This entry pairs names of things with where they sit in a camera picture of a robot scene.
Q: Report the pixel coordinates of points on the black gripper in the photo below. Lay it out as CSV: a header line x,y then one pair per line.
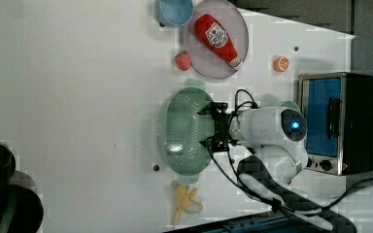
x,y
221,125

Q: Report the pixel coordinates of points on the green plastic strainer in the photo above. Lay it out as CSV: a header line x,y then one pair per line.
x,y
181,129

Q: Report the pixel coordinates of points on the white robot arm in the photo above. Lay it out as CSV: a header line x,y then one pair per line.
x,y
275,136

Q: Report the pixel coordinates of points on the grey round plate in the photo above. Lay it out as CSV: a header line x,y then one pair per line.
x,y
204,61

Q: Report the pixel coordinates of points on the red toy strawberry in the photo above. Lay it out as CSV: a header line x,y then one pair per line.
x,y
183,60

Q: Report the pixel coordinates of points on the yellow toy banana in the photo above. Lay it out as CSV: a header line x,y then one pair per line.
x,y
185,202

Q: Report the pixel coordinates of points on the green cup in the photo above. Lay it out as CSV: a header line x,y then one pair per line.
x,y
280,106

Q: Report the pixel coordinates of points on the red ketchup bottle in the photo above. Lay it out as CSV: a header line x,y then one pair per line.
x,y
215,37

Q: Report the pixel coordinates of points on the orange slice toy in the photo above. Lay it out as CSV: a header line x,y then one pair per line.
x,y
281,64

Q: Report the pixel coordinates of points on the blue cup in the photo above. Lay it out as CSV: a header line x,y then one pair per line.
x,y
173,13

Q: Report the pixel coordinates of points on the silver toaster oven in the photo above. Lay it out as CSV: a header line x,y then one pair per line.
x,y
338,108

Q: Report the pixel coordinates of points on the black round object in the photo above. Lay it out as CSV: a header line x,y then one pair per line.
x,y
21,209

